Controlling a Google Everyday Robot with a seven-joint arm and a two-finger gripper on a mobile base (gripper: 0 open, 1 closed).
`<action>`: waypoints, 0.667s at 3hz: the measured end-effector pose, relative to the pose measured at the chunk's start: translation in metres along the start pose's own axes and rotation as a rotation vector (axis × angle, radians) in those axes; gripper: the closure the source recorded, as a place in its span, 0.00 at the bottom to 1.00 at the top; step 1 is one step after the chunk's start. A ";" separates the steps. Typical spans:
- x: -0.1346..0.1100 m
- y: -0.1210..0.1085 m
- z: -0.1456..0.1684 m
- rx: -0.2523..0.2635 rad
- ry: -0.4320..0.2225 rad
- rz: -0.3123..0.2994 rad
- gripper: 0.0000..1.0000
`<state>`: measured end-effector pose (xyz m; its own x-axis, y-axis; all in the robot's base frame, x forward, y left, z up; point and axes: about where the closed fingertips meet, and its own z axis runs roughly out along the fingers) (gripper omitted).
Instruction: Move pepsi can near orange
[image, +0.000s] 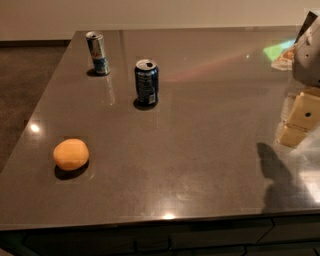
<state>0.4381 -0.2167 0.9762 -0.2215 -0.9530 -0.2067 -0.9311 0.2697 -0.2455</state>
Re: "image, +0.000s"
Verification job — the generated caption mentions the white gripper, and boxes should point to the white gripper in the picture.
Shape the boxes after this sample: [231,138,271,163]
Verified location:
[277,19,320,148]

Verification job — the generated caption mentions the dark blue pepsi can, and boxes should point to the dark blue pepsi can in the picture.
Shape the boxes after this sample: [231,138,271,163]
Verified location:
[134,59,159,107]

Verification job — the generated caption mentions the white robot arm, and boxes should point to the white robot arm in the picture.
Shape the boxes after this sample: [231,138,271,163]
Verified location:
[276,10,320,148]

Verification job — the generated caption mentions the silver blue red bull can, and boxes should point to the silver blue red bull can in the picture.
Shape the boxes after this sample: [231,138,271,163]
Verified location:
[86,31,110,76]

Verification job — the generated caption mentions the snack bag on table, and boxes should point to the snack bag on table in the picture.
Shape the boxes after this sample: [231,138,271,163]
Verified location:
[271,46,295,71]

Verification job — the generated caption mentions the dark drawer cabinet front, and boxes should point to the dark drawer cabinet front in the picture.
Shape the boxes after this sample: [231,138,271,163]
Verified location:
[0,215,320,256]

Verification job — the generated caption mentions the orange fruit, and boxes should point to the orange fruit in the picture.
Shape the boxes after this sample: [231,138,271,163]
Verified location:
[53,139,89,171]

